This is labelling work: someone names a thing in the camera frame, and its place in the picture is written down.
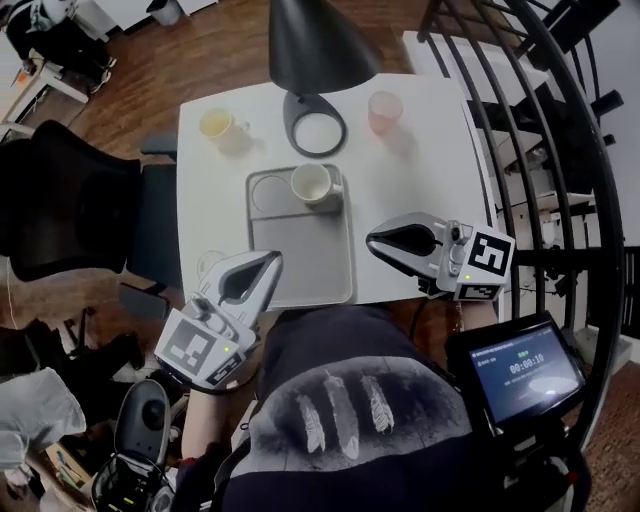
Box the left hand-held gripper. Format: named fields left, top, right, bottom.
left=153, top=249, right=284, bottom=390

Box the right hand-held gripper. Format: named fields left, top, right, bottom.
left=365, top=212, right=516, bottom=304

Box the clear glass cup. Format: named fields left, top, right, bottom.
left=196, top=249, right=232, bottom=292

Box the white ceramic mug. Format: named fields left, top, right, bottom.
left=290, top=163, right=344, bottom=209

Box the pink translucent cup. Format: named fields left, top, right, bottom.
left=367, top=90, right=405, bottom=137

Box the yellow mug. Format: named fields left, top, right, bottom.
left=198, top=107, right=251, bottom=152

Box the person's right forearm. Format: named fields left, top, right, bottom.
left=457, top=298, right=499, bottom=332

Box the person's left forearm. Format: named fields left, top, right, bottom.
left=180, top=387, right=259, bottom=462

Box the grey plastic tray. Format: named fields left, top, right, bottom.
left=244, top=163, right=356, bottom=309

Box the person's dark feather-print shirt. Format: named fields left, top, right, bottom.
left=174, top=304, right=592, bottom=512

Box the black swivel chair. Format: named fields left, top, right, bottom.
left=29, top=305, right=147, bottom=374

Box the black tablet with screen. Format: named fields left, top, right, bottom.
left=444, top=309, right=588, bottom=437

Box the black mesh office chair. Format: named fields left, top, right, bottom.
left=0, top=119, right=182, bottom=322

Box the black metal stair railing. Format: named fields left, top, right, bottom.
left=417, top=0, right=627, bottom=452

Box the black desk lamp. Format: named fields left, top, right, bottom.
left=268, top=0, right=384, bottom=159

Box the black equipment bag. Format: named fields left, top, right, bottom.
left=91, top=452, right=177, bottom=512

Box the grey cloth jacket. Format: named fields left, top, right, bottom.
left=0, top=367, right=88, bottom=472

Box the white desk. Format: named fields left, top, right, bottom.
left=0, top=47, right=92, bottom=124

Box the grey waste bin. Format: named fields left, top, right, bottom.
left=145, top=0, right=183, bottom=28

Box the white cabinet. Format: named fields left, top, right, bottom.
left=74, top=0, right=211, bottom=42

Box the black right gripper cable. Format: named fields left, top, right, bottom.
left=409, top=294, right=432, bottom=342

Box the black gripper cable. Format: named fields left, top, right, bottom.
left=409, top=294, right=432, bottom=342
left=164, top=367, right=262, bottom=397

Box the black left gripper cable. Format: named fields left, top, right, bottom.
left=164, top=367, right=262, bottom=397

